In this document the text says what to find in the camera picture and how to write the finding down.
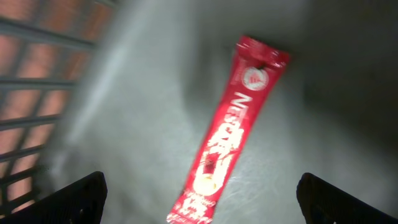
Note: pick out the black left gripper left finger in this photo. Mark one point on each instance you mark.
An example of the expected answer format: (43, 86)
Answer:
(81, 202)

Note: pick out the red Nescafe coffee stick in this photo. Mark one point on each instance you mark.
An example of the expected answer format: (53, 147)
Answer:
(256, 69)

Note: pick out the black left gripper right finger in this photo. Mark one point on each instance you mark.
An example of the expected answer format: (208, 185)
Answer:
(323, 203)

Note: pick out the grey plastic shopping basket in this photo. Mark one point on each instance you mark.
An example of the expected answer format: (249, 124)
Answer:
(129, 88)

